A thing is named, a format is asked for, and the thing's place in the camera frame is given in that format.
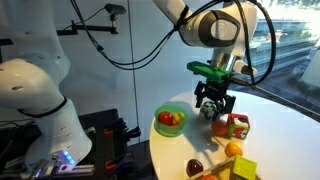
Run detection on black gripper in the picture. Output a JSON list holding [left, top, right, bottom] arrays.
[[194, 77, 237, 123]]

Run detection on wooden block tray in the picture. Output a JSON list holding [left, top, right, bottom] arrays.
[[188, 156, 264, 180]]

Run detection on lime green building block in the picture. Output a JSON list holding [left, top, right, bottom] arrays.
[[232, 154, 258, 180]]

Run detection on orange-red building block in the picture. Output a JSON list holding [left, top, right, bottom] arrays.
[[200, 173, 218, 180]]

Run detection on orange-red round toy fruit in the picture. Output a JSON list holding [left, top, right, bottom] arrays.
[[211, 119, 230, 137]]

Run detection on red green picture cube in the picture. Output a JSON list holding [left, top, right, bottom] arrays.
[[227, 112, 251, 140]]

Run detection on yellow toy lemon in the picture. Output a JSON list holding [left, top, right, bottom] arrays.
[[173, 111, 186, 124]]

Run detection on orange toy fruit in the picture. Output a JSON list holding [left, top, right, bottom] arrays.
[[224, 140, 244, 159]]

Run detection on red toy apple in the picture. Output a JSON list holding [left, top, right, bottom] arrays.
[[157, 111, 175, 127]]

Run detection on green plastic bowl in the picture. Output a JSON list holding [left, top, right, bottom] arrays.
[[154, 104, 189, 137]]

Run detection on dark red toy plum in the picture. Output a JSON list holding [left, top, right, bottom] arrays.
[[185, 158, 205, 178]]

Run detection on metal window handrail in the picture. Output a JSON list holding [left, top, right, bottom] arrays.
[[253, 83, 320, 123]]

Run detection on blue orange clamp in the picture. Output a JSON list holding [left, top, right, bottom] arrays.
[[104, 117, 142, 141], [105, 155, 135, 172]]

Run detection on black robot cart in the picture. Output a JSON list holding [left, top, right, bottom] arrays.
[[0, 108, 158, 180]]

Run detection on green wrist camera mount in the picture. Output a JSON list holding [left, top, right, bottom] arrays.
[[186, 60, 232, 82]]

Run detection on thin black hanging cable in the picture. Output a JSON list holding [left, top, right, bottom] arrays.
[[127, 0, 141, 134]]

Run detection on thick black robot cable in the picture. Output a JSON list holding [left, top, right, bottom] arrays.
[[68, 0, 278, 87]]

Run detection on black camera on boom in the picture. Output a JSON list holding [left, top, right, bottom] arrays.
[[104, 3, 128, 22]]

